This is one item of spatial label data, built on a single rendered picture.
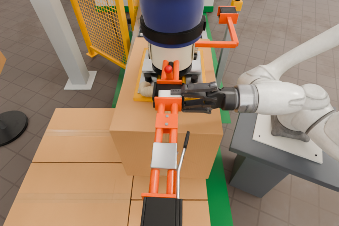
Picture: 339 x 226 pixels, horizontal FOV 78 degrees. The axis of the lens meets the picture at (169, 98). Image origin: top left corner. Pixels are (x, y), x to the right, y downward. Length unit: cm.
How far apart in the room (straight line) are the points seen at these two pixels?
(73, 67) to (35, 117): 62
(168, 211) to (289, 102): 46
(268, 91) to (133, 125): 45
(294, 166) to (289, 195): 82
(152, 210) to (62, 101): 211
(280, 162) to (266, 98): 54
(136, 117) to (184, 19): 38
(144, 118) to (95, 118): 76
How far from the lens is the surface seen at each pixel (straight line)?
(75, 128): 150
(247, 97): 65
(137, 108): 81
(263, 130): 121
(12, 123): 250
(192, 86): 62
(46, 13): 211
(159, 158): 53
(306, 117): 109
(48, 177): 140
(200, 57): 100
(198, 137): 76
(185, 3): 67
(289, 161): 118
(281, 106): 69
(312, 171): 121
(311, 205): 204
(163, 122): 58
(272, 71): 83
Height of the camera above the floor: 170
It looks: 49 degrees down
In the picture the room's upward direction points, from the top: straight up
